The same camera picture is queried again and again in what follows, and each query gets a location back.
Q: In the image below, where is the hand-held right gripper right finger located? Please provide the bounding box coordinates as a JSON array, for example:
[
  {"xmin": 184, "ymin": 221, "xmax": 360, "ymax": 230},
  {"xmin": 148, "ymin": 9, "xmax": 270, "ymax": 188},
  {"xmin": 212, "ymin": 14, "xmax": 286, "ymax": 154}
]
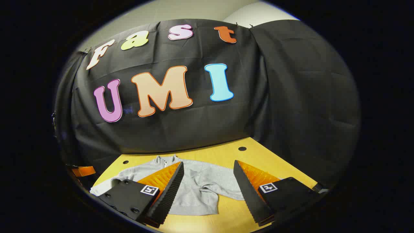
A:
[{"xmin": 233, "ymin": 160, "xmax": 322, "ymax": 227}]

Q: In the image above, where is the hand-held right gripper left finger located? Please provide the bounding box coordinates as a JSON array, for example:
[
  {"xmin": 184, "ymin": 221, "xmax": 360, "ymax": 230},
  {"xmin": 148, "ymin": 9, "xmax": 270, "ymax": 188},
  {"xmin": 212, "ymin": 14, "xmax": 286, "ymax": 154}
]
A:
[{"xmin": 98, "ymin": 161, "xmax": 185, "ymax": 228}]

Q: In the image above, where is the grey zip-neck sweatshirt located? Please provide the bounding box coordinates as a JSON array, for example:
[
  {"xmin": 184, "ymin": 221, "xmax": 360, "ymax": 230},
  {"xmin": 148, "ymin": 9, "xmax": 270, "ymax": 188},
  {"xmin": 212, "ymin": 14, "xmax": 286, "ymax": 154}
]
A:
[{"xmin": 90, "ymin": 155, "xmax": 246, "ymax": 216}]

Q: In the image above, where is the black backdrop cloth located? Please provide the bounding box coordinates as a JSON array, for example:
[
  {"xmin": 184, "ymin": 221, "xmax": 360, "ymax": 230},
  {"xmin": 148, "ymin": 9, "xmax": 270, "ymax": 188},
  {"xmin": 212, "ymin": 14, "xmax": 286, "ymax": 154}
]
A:
[{"xmin": 53, "ymin": 19, "xmax": 361, "ymax": 188}]

